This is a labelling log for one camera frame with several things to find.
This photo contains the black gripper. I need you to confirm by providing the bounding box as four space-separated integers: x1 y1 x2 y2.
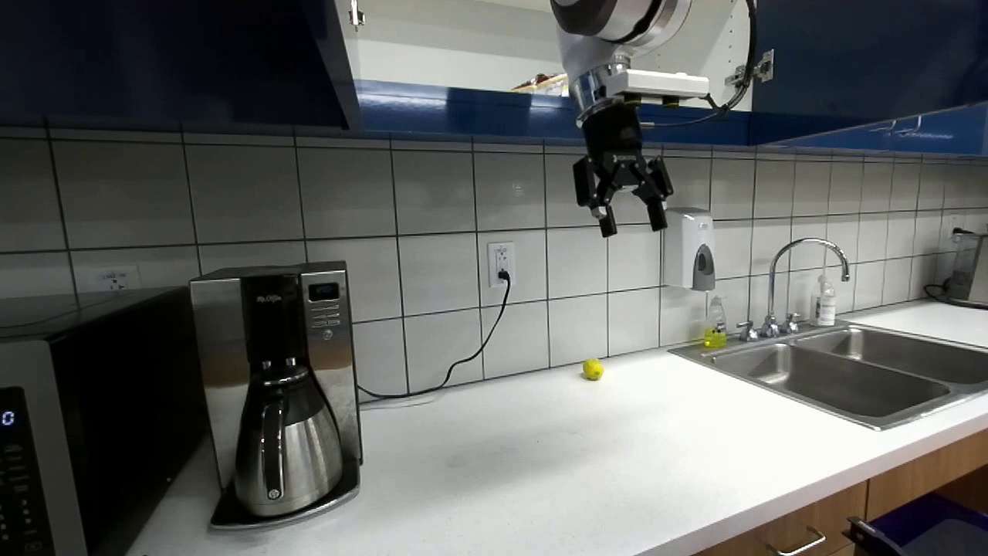
575 102 673 237

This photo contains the fritos snack pack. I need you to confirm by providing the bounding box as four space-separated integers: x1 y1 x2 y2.
513 72 568 97

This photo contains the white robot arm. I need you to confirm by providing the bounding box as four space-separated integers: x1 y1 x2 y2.
551 0 755 237

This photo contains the blue upper cabinet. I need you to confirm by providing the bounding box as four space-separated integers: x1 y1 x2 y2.
0 0 988 161

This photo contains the wooden lower cabinet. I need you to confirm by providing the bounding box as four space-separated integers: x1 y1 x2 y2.
697 433 988 556

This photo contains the blue cabinet door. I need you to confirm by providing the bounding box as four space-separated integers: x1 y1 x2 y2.
0 0 358 129

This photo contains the white soap dispenser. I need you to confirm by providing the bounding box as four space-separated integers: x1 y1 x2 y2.
664 209 716 290

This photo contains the yellow dish soap bottle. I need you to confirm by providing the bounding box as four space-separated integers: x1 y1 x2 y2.
702 294 730 348

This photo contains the yellow lemon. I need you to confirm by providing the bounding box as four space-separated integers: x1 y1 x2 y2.
582 359 605 382

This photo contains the chrome sink faucet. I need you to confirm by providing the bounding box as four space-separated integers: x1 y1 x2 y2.
745 237 815 344

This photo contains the small white bottle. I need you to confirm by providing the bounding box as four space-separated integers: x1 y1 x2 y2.
815 274 836 328

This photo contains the stainless steel sink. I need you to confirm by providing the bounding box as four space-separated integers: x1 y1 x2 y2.
685 323 988 429

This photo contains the dark appliance far right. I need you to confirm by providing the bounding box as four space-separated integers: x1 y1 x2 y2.
924 228 988 308

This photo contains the black coffee maker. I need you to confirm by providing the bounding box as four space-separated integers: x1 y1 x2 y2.
188 260 363 529

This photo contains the steel coffee carafe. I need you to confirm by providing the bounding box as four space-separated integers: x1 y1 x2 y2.
233 359 345 520

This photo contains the blue chair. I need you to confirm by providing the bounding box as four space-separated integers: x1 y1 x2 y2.
845 493 988 556

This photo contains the black microwave oven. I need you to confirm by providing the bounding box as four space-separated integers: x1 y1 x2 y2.
0 288 206 556

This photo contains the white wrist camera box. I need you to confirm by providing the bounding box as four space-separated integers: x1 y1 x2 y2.
617 67 711 99

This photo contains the white wall outlet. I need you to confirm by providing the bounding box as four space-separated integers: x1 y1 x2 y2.
488 243 515 288

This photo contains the black power cord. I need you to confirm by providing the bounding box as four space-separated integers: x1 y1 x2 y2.
355 267 515 404

